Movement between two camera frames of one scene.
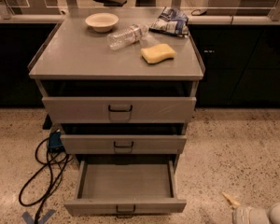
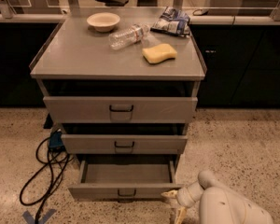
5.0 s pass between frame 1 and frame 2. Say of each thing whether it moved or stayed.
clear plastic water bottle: stayed
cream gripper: moved
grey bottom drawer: moved
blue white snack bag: stayed
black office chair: stayed
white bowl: stayed
